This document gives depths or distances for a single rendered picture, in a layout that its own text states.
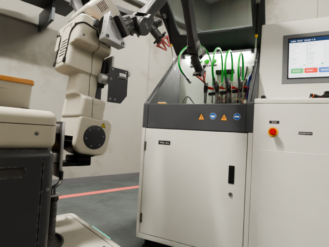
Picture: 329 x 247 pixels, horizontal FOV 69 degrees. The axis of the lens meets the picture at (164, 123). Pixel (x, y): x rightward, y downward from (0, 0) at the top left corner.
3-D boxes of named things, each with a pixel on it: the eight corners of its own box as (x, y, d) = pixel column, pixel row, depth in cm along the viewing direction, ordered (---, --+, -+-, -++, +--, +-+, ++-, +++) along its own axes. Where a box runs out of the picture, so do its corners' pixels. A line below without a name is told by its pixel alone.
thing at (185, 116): (147, 127, 160) (148, 103, 161) (150, 128, 164) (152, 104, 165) (245, 132, 134) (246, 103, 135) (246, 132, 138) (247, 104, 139)
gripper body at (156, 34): (160, 40, 170) (153, 32, 169) (167, 33, 162) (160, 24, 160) (154, 45, 167) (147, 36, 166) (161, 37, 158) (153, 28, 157)
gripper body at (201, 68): (207, 67, 164) (203, 58, 161) (201, 75, 159) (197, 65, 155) (199, 68, 169) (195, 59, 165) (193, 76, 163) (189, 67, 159)
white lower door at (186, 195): (138, 232, 158) (144, 128, 160) (140, 231, 160) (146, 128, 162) (241, 259, 130) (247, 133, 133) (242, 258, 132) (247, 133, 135)
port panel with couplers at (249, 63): (236, 99, 187) (238, 60, 188) (236, 100, 190) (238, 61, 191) (253, 99, 181) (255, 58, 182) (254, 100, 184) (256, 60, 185)
